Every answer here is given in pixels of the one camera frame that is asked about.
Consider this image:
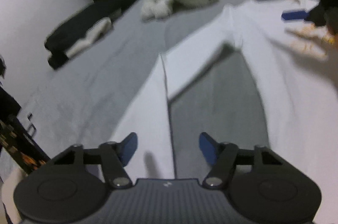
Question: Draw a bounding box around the dark clutter beside bed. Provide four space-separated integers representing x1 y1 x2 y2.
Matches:
0 54 51 177

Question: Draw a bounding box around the white printed t-shirt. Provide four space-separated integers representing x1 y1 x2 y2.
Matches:
112 0 337 223

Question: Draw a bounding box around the person's right hand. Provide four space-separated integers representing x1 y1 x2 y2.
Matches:
285 25 337 61

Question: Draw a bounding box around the black and white folded garment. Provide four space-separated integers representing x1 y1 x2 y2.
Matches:
45 0 137 70

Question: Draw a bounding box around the grey bed sheet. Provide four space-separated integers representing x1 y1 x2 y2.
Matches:
21 0 269 179

